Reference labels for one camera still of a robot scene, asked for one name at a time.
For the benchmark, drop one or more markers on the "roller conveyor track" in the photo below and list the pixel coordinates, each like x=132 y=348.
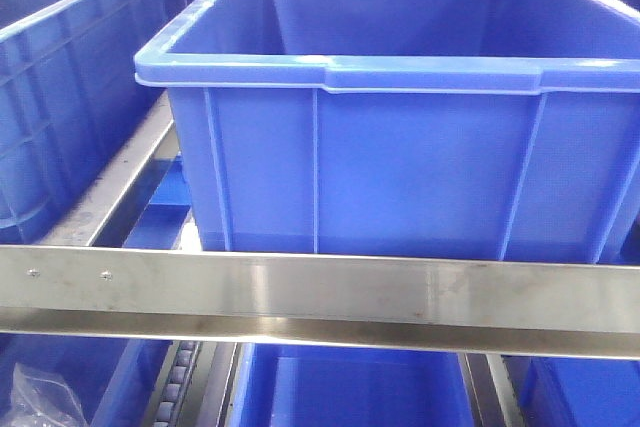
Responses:
x=178 y=380

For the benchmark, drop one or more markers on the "steel side rail left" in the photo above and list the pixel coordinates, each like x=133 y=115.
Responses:
x=110 y=207

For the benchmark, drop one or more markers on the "stainless steel shelf rail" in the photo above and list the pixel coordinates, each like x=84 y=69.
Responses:
x=567 y=310

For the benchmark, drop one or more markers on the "blue plastic bin left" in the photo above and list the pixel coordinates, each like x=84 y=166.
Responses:
x=69 y=101

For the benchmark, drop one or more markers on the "blue lower bin left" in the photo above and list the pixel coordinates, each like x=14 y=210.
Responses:
x=113 y=378

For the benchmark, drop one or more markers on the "blue plastic bin centre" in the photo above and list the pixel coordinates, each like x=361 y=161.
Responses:
x=472 y=129

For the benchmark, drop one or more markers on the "blue plastic bin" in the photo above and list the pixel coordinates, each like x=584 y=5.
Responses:
x=472 y=129
x=69 y=101

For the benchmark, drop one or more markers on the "blue lower bin right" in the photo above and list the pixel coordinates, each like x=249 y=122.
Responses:
x=575 y=392

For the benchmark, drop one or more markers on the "blue lower bin centre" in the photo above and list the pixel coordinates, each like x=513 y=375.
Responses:
x=288 y=385

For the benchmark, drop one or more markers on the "clear plastic bag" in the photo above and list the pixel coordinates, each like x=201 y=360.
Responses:
x=40 y=398

